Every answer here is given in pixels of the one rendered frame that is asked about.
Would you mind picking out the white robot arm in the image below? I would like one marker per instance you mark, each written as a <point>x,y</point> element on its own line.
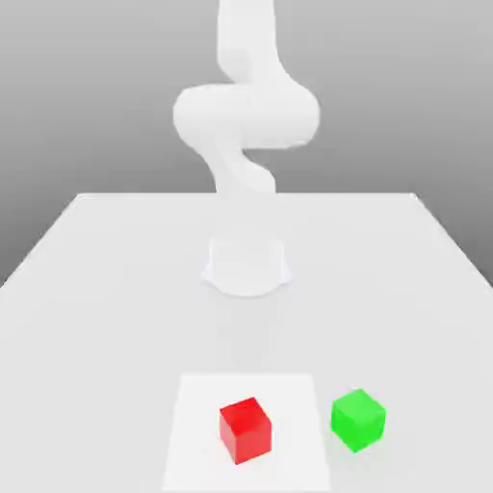
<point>246,115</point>

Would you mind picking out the small red cube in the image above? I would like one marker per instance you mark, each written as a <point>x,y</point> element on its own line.
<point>245,429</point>

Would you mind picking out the small green cube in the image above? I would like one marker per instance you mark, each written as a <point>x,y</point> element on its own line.
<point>358,420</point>

